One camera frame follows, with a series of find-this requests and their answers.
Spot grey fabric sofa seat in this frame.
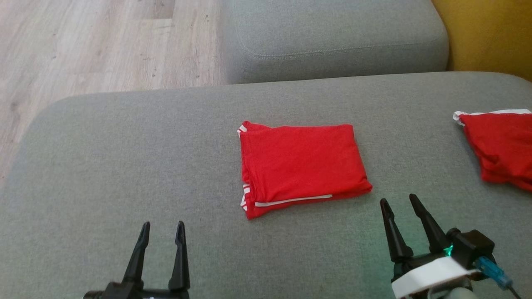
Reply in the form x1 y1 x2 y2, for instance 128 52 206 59
0 71 532 299

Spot blue plug right arm cable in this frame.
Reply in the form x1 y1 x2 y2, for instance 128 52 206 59
474 255 522 299

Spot grey fabric sofa section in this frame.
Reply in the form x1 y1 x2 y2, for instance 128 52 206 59
218 0 451 85

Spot red shirt white striped sleeves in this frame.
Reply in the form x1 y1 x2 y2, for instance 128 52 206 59
237 120 373 220

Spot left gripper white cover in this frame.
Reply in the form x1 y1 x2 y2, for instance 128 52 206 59
104 221 191 299

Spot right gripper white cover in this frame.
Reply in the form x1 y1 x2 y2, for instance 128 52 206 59
380 194 481 299

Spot red shorts with white trim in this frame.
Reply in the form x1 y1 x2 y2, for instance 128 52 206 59
453 109 532 192

